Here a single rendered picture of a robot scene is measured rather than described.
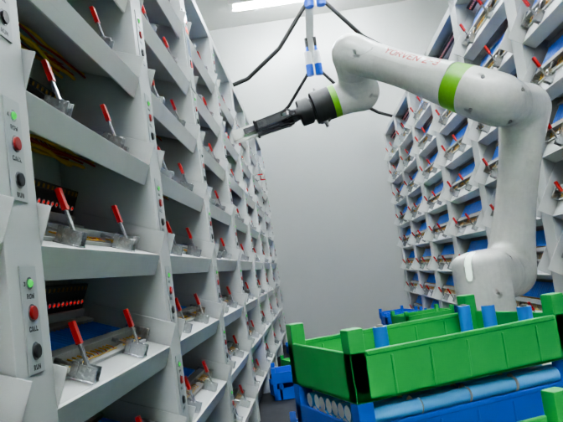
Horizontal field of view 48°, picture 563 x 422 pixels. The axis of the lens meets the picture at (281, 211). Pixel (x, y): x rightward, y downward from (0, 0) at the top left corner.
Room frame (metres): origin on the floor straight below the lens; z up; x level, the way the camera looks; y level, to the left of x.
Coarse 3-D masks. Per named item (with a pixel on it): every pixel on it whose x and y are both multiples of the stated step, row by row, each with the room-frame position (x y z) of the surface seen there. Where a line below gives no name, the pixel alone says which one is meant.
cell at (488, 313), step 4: (492, 304) 0.89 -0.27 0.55; (484, 308) 0.88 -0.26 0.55; (488, 308) 0.88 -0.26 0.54; (492, 308) 0.88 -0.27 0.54; (484, 312) 0.89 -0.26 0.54; (488, 312) 0.88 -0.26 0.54; (492, 312) 0.88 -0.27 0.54; (484, 316) 0.89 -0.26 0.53; (488, 316) 0.88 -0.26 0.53; (492, 316) 0.88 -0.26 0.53; (496, 316) 0.89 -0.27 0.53; (484, 320) 0.89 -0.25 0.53; (488, 320) 0.88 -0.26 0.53; (492, 320) 0.88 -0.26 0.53; (496, 320) 0.89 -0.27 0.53; (484, 324) 0.89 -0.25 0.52; (488, 324) 0.88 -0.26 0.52; (492, 324) 0.88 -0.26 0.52; (496, 324) 0.88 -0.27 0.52
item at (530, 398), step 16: (560, 368) 0.80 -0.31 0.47; (544, 384) 0.79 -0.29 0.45; (560, 384) 0.80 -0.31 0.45; (304, 400) 0.87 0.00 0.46; (480, 400) 0.76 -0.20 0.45; (496, 400) 0.76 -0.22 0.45; (512, 400) 0.77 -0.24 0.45; (528, 400) 0.78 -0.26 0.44; (304, 416) 0.86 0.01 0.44; (320, 416) 0.81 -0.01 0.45; (352, 416) 0.72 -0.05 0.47; (368, 416) 0.71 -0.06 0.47; (416, 416) 0.73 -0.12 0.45; (432, 416) 0.73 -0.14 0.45; (448, 416) 0.74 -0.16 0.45; (464, 416) 0.75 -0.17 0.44; (480, 416) 0.76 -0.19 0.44; (496, 416) 0.76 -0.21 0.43; (512, 416) 0.77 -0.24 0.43; (528, 416) 0.78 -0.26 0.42
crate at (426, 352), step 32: (416, 320) 0.96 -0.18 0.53; (448, 320) 0.98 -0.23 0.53; (480, 320) 0.97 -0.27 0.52; (512, 320) 0.90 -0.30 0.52; (544, 320) 0.79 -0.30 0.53; (320, 352) 0.78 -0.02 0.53; (352, 352) 0.70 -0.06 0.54; (384, 352) 0.72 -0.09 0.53; (416, 352) 0.73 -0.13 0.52; (448, 352) 0.75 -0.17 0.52; (480, 352) 0.76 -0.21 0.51; (512, 352) 0.78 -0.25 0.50; (544, 352) 0.79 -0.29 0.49; (320, 384) 0.80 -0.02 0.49; (352, 384) 0.71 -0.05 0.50; (384, 384) 0.72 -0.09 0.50; (416, 384) 0.73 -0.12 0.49; (448, 384) 0.74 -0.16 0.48
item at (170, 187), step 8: (160, 152) 1.48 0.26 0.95; (160, 160) 1.48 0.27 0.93; (160, 168) 1.48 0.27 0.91; (160, 176) 1.49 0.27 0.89; (168, 184) 1.59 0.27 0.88; (176, 184) 1.67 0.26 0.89; (200, 184) 2.08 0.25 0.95; (168, 192) 1.61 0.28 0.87; (176, 192) 1.68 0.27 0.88; (184, 192) 1.78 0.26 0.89; (192, 192) 1.88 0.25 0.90; (200, 192) 2.08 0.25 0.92; (168, 200) 2.06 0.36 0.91; (176, 200) 1.71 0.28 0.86; (184, 200) 1.81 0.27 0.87; (192, 200) 1.91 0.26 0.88; (200, 200) 2.03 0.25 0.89; (200, 208) 2.06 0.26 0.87
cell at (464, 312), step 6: (462, 306) 0.95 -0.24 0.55; (468, 306) 0.95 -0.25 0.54; (462, 312) 0.95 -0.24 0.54; (468, 312) 0.95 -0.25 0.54; (462, 318) 0.95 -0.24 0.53; (468, 318) 0.95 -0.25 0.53; (462, 324) 0.95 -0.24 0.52; (468, 324) 0.95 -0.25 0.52; (462, 330) 0.95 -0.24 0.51; (468, 330) 0.95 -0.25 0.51
